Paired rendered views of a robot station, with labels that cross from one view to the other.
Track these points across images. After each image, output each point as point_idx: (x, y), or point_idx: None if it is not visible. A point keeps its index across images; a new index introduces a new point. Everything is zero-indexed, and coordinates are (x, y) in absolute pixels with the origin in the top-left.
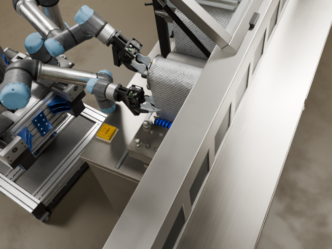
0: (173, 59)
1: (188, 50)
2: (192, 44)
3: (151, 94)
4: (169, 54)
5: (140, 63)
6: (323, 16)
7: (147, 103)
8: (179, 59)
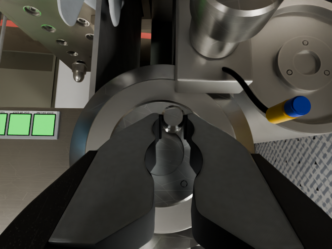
0: (274, 136)
1: (322, 137)
2: (311, 175)
3: (90, 74)
4: (317, 135)
5: (202, 165)
6: None
7: (62, 18)
8: (269, 139)
